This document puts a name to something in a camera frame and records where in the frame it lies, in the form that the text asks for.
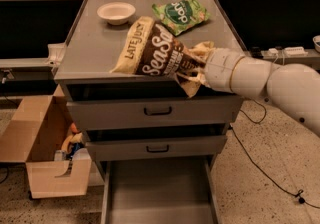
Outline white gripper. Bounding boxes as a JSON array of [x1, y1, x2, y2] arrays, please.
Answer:
[[177, 41, 245, 98]]

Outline brown chip bag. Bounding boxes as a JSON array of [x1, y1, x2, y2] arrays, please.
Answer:
[[111, 16, 208, 83]]

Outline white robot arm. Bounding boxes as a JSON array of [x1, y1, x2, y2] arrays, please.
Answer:
[[188, 41, 320, 136]]

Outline grey top drawer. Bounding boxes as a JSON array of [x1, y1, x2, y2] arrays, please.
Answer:
[[67, 81, 242, 130]]

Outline grey drawer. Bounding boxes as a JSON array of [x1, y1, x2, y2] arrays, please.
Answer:
[[67, 81, 242, 130], [86, 124, 227, 161], [101, 156, 221, 224]]

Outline green chip bag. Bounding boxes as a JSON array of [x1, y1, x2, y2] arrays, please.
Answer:
[[152, 0, 210, 36]]

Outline grey drawer cabinet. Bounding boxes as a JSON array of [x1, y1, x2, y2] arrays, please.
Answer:
[[53, 0, 256, 224]]

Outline grey middle drawer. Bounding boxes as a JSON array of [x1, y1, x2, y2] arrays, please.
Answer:
[[86, 124, 227, 161]]

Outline grey bottom drawer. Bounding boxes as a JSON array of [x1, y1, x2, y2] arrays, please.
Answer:
[[101, 156, 221, 224]]

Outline white plug adapter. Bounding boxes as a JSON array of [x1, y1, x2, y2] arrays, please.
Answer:
[[268, 48, 279, 55]]

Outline white bowl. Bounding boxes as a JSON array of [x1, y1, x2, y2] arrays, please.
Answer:
[[97, 2, 136, 26]]

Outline white power strip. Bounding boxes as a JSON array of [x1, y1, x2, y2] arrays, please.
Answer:
[[284, 46, 308, 57]]

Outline items inside cardboard box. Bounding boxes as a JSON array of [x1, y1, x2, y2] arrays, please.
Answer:
[[54, 123, 84, 161]]

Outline cardboard box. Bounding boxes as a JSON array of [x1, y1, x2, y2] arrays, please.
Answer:
[[0, 88, 91, 199]]

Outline black floor cable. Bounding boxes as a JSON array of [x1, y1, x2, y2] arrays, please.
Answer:
[[229, 99, 320, 210]]

